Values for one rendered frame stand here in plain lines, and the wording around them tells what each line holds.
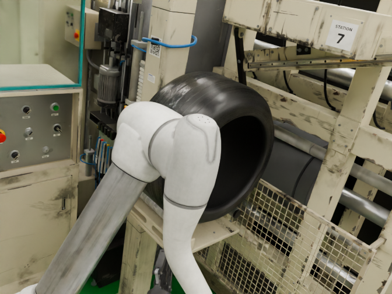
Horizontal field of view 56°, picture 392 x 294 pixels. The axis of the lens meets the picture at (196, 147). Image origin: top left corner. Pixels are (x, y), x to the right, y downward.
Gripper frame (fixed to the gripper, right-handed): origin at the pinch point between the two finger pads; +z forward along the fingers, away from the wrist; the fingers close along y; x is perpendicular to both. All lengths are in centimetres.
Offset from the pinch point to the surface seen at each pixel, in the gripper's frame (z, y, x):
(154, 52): 68, -32, -9
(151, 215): 24.4, 18.6, -17.0
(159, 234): 17.6, 22.6, -13.5
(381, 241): 23, 39, 73
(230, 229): 30, 39, 12
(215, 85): 44, -29, 17
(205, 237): 22.1, 32.2, 3.2
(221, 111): 33.7, -25.6, 19.6
